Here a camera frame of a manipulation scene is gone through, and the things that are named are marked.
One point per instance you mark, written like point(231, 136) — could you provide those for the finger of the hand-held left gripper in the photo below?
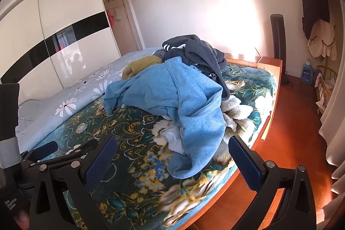
point(90, 146)
point(45, 150)

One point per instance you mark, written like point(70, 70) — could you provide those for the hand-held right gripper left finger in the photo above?
point(101, 162)

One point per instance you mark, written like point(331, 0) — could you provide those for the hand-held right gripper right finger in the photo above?
point(245, 162)

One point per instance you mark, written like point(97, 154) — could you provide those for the light blue hoodie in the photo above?
point(194, 100)

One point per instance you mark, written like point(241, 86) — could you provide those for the person's left hand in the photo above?
point(23, 219)

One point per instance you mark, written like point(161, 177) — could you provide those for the light blue floral quilt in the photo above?
point(54, 106)

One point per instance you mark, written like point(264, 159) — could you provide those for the teal floral blanket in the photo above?
point(134, 122)

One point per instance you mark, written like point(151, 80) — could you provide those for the white garment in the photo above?
point(172, 138)

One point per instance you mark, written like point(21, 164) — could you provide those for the mustard yellow sweater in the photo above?
point(140, 63)

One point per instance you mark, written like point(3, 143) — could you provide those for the cream curtain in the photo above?
point(335, 125)

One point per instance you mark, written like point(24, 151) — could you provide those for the blue detergent bottle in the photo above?
point(307, 72)

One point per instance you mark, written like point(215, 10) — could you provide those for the dark grey hooded garment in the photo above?
point(204, 54)

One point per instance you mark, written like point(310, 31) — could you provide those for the wicker laundry basket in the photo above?
point(327, 76)

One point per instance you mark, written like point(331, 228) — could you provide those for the wooden door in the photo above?
point(126, 28)

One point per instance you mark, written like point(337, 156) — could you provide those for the red hanging cloth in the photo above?
point(110, 18)

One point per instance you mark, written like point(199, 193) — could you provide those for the black tower fan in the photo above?
point(276, 36)

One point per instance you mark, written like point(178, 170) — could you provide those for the white wardrobe with black stripe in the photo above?
point(67, 3)

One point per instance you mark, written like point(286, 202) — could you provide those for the cream hanging jacket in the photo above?
point(320, 36)

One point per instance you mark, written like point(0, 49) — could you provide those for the wooden bed frame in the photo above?
point(271, 64)

